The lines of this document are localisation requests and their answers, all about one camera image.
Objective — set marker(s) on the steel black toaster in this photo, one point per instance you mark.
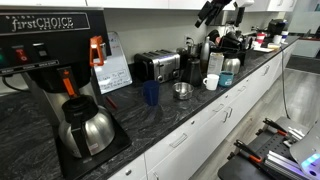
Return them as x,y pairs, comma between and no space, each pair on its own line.
156,65

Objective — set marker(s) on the white cabinet door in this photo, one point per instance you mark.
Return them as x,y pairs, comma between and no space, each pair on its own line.
213,133
186,156
291,4
186,4
126,3
240,110
275,5
43,2

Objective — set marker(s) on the teal mug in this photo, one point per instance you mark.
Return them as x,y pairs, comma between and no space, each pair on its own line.
227,80

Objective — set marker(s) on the steel water bottle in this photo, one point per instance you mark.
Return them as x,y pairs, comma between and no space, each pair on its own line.
205,50

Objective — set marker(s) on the black coffee grinder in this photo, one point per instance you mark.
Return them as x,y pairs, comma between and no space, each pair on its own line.
183,56

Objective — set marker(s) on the steel coffee carafe black lid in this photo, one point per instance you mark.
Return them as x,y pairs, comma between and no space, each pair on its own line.
231,64
96,130

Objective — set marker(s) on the small steel bowl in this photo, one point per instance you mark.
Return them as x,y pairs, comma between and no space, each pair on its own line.
182,91

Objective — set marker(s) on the dark floor mat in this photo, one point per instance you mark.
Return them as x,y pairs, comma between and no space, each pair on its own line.
303,65

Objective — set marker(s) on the steel tumbler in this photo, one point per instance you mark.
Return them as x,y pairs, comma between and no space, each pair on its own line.
192,50

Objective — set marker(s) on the blue white paper cup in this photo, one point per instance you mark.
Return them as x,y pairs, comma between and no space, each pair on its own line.
284,36

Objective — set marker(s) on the black pan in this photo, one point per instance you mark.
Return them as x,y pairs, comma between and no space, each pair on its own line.
213,33

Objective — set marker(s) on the dark blue plastic cup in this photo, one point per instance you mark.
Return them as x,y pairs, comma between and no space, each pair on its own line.
151,93

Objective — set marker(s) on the white cabinet drawer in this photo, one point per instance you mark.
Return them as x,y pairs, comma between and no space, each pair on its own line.
250,83
208,111
158,151
126,165

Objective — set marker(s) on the aluminium extrusion bar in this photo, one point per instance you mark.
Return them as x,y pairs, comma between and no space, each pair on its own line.
283,163
296,133

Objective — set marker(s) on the white flat tray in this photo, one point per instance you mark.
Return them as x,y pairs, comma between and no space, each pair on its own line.
263,50

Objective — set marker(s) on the red marker pen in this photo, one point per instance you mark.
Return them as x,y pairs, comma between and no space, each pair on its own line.
112,102

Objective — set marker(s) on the yellow sponge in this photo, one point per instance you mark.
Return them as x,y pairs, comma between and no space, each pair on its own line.
273,46

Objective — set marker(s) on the black coffee machine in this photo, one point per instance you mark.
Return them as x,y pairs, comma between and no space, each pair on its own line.
233,43

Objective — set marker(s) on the white mug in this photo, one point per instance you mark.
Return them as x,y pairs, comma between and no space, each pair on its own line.
212,82

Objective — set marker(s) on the white drink carton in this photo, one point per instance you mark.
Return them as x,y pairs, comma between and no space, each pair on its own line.
216,63

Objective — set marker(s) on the pink bowl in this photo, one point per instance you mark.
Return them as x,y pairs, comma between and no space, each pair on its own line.
218,40

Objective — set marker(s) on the red white paper cup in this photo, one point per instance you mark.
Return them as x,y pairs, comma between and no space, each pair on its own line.
260,37

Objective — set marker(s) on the white wall outlet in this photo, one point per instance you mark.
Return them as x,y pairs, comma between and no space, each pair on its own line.
188,39

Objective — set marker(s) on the paper sign in holder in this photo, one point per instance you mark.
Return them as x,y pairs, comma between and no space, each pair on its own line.
113,73

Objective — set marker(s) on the black steel coffee brewer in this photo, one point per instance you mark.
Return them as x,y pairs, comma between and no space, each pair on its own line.
50,50

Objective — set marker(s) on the black gooseneck kettle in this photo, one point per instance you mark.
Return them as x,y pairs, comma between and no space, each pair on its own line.
193,71

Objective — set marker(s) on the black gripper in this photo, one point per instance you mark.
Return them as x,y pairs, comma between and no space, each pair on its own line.
221,5

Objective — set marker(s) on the black countertop appliance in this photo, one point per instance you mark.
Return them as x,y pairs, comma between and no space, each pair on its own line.
276,27

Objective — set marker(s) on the black work table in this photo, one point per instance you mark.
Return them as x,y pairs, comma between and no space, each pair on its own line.
240,170

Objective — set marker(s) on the black orange clamp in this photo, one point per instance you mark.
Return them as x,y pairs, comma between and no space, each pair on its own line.
248,151
275,126

